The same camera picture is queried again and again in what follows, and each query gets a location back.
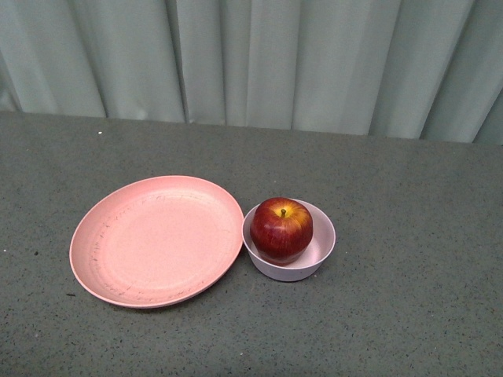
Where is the red apple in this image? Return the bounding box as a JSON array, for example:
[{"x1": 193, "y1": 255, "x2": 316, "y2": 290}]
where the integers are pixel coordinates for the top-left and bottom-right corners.
[{"x1": 250, "y1": 197, "x2": 314, "y2": 265}]

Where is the light pink bowl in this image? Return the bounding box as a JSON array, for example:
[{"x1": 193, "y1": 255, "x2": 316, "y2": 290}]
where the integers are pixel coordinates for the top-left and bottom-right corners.
[{"x1": 242, "y1": 197, "x2": 336, "y2": 282}]

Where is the pink plate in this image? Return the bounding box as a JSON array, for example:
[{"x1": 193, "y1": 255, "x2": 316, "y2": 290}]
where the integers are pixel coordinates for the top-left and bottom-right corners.
[{"x1": 69, "y1": 176, "x2": 244, "y2": 309}]

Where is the grey-white curtain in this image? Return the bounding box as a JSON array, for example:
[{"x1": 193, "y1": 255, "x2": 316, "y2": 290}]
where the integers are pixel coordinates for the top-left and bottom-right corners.
[{"x1": 1, "y1": 1, "x2": 502, "y2": 145}]

